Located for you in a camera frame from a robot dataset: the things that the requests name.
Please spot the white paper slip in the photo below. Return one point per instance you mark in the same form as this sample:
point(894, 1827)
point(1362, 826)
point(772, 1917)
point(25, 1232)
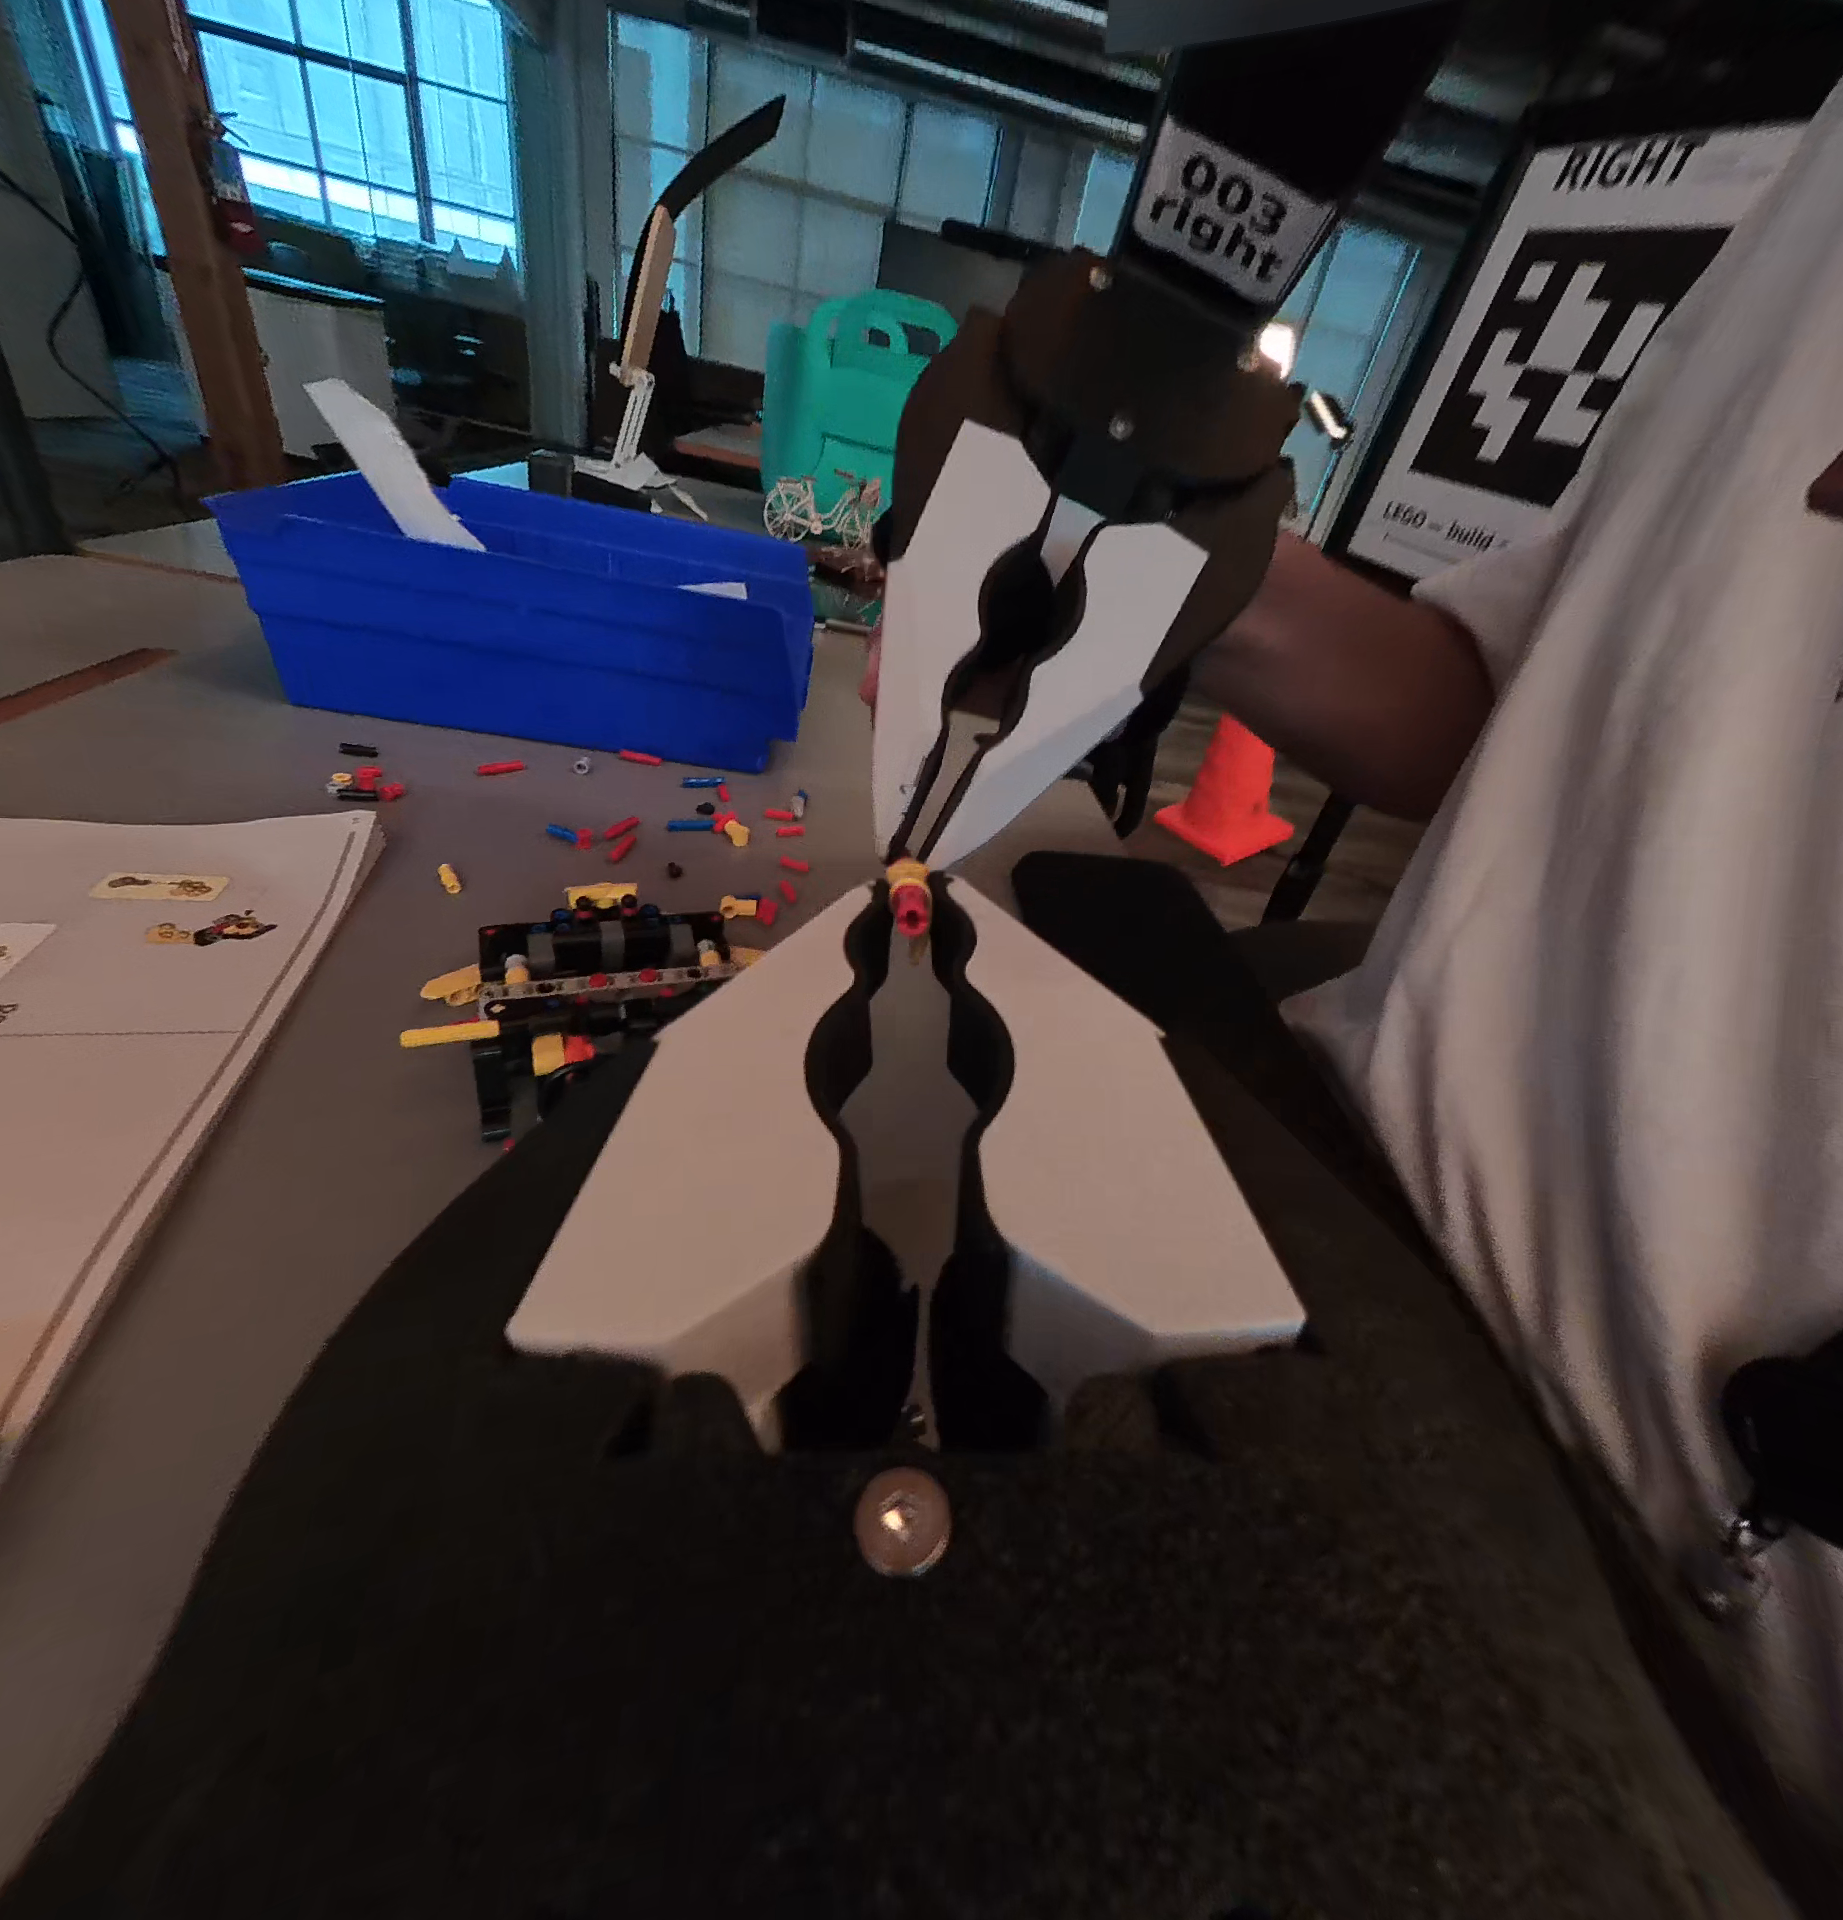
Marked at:
point(397, 481)

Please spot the bright work light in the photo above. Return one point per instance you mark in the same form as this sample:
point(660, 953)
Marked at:
point(1276, 345)

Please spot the lego car chassis model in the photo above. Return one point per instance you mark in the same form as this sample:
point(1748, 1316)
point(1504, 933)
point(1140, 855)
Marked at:
point(607, 944)

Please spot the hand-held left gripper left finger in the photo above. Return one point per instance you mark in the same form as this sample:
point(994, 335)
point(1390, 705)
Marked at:
point(682, 1215)

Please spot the person's right forearm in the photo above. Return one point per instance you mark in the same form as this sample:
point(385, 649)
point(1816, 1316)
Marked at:
point(1356, 675)

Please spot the white cabinet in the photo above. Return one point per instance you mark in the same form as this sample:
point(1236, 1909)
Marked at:
point(321, 361)

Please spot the scattered small lego pieces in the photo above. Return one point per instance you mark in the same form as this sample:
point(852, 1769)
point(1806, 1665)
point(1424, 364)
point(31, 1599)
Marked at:
point(623, 831)

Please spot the lego instruction booklet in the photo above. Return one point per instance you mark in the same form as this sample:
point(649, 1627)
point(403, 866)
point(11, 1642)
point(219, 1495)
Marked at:
point(111, 1125)

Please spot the orange traffic cone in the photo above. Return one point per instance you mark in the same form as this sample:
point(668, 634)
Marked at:
point(1228, 795)

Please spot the red fire extinguisher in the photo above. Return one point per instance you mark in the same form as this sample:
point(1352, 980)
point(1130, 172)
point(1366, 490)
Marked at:
point(231, 195)

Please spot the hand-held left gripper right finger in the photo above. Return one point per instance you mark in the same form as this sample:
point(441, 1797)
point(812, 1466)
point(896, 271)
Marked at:
point(1146, 1215)

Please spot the small yellow lego connector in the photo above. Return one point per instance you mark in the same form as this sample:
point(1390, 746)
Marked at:
point(910, 896)

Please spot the printed marker board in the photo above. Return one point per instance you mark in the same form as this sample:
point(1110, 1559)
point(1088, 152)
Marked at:
point(1566, 345)

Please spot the wooden post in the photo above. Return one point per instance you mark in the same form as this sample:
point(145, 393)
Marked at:
point(187, 225)

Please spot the teal tote bag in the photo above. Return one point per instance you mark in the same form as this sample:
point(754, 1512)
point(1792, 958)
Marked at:
point(832, 405)

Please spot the blue plastic bin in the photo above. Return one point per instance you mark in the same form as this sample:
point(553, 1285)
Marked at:
point(563, 644)

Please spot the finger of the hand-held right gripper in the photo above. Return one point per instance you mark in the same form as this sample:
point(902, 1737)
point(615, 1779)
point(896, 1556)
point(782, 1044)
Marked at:
point(936, 571)
point(1116, 631)

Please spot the black flat screen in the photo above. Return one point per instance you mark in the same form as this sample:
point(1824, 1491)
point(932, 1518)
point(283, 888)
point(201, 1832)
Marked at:
point(922, 271)

